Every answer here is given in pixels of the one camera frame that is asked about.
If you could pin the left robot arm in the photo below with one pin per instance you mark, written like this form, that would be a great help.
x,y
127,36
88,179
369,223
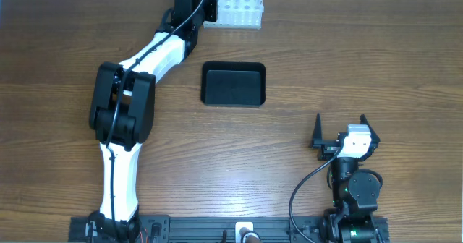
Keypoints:
x,y
162,55

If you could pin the white test tube rack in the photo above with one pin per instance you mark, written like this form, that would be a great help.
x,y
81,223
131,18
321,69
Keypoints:
x,y
238,17

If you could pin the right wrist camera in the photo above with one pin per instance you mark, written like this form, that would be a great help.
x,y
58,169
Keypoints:
x,y
356,141

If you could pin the black tray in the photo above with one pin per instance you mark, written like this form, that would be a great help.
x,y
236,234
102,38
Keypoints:
x,y
233,87

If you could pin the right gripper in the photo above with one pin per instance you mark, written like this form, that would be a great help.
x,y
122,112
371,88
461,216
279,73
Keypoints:
x,y
327,149

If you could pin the mounting rail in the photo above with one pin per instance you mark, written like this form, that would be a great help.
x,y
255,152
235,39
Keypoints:
x,y
202,230

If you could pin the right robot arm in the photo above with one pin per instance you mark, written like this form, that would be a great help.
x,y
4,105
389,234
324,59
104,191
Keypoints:
x,y
358,190

